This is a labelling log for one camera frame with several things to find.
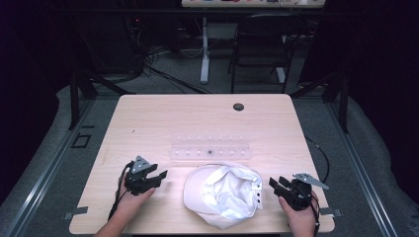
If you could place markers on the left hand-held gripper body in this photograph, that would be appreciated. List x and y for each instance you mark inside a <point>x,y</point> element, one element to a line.
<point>140,180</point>

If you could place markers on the black table grommet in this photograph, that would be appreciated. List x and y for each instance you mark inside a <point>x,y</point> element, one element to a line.
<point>238,107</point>

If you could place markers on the black chair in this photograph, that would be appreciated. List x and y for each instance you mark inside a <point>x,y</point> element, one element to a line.
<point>260,42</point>

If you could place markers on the white cap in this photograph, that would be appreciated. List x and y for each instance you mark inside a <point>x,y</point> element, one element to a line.
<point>224,197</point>

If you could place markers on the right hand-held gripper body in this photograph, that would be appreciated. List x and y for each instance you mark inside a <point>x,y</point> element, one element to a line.
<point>299,196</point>

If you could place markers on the black tape square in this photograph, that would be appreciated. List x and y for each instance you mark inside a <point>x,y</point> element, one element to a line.
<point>73,141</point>

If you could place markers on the person's right hand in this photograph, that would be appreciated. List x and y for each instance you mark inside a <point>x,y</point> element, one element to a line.
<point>301,219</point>

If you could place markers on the aluminium floor rail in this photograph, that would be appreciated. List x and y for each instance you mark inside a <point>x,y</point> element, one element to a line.
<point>49,168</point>
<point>362,171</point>

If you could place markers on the white desk leg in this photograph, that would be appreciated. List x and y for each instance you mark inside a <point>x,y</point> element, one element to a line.
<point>205,59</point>

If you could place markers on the black tape strip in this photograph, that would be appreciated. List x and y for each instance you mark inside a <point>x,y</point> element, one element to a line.
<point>88,126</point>

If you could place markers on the grey table bracket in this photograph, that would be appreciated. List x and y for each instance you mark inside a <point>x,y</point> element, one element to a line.
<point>76,212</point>
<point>332,212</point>

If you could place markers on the short white desk foot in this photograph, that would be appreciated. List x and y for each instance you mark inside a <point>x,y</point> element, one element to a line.
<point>280,75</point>

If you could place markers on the person's left hand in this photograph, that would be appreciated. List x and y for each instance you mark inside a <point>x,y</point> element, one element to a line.
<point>131,200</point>

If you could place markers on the clear plastic peg rack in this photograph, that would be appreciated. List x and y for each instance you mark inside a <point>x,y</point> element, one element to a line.
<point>210,149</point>

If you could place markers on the black metal stand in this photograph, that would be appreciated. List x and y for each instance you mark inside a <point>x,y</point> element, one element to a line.
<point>75,98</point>
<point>342,98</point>

